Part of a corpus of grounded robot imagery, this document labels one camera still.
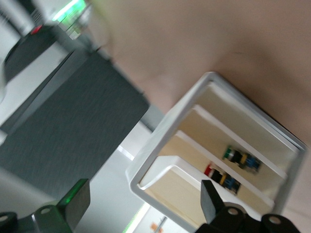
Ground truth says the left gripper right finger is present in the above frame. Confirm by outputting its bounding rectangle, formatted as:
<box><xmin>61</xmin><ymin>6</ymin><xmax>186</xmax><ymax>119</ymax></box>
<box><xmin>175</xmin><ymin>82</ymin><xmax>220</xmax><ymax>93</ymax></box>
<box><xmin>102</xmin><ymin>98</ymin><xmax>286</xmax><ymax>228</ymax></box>
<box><xmin>194</xmin><ymin>179</ymin><xmax>262</xmax><ymax>233</ymax></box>

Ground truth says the green capped push button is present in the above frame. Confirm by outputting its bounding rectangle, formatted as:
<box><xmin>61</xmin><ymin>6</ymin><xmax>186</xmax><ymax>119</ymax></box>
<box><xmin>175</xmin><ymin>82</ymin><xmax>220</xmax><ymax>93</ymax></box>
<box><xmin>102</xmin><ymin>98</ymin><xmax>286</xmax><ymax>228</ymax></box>
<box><xmin>222</xmin><ymin>145</ymin><xmax>262</xmax><ymax>173</ymax></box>

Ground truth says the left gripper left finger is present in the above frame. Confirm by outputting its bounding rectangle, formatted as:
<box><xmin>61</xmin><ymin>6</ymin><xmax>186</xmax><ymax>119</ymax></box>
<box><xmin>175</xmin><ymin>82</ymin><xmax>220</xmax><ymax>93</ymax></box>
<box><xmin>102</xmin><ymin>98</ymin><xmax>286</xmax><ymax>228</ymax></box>
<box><xmin>31</xmin><ymin>179</ymin><xmax>91</xmax><ymax>233</ymax></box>

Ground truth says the red capped push button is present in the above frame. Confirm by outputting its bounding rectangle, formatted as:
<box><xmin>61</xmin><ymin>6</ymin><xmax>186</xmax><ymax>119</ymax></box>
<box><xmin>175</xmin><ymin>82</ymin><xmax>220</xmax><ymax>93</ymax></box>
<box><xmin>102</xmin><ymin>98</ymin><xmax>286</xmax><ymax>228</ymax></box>
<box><xmin>204</xmin><ymin>164</ymin><xmax>242</xmax><ymax>196</ymax></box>

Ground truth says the white drawer cabinet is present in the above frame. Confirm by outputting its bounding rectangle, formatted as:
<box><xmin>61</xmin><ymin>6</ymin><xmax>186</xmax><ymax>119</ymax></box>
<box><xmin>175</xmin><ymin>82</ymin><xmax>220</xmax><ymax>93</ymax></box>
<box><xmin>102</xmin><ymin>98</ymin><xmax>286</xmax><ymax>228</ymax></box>
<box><xmin>125</xmin><ymin>71</ymin><xmax>308</xmax><ymax>233</ymax></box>

